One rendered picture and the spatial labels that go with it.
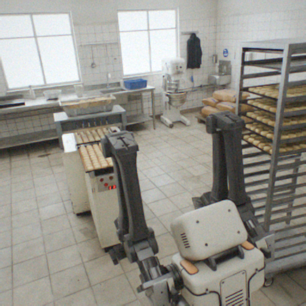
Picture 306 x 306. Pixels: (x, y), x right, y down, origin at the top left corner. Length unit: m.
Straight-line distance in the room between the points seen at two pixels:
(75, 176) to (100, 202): 0.71
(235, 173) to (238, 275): 0.37
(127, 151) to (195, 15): 6.45
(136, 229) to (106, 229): 1.78
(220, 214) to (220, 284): 0.21
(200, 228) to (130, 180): 0.27
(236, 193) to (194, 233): 0.32
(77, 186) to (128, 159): 2.38
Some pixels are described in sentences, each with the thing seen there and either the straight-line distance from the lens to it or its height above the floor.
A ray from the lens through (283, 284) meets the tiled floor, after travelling 2.75.
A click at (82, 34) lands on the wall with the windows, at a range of 6.22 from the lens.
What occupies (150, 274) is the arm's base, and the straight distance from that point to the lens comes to 0.98.
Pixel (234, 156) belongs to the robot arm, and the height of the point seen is 1.48.
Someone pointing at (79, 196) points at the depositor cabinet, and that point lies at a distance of 3.33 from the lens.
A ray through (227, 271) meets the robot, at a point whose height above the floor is 1.23.
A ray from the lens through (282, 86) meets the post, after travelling 1.86.
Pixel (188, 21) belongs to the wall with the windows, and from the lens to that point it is 7.13.
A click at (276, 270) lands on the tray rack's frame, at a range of 2.62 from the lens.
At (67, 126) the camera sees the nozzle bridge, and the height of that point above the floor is 1.09.
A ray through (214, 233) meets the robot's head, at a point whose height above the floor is 1.33.
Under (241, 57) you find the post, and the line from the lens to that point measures 2.20.
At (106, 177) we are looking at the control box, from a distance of 2.45.
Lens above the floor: 1.93
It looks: 24 degrees down
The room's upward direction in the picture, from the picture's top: 4 degrees counter-clockwise
